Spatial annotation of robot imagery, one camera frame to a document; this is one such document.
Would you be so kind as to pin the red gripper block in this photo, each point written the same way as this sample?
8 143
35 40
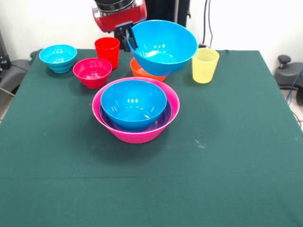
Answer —
123 17

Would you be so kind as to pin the small orange bowl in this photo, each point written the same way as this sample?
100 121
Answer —
137 71

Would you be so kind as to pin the medium blue bowl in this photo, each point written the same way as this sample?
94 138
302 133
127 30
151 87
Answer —
165 47
133 104

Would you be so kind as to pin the yellow cup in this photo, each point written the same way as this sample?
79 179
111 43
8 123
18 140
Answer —
204 68

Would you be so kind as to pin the purple shallow bowl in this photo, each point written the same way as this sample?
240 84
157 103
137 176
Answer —
165 116

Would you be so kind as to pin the large pink bowl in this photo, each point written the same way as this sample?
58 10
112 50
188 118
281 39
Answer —
139 138

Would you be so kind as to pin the red cup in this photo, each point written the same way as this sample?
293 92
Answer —
106 52

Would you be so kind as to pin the small crimson bowl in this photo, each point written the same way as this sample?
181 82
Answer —
92 71

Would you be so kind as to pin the small blue bowl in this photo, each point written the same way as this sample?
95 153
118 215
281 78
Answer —
58 55
60 69

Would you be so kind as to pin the dark green tablecloth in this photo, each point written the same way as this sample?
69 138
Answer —
151 189

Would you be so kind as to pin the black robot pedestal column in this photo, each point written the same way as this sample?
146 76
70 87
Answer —
165 9

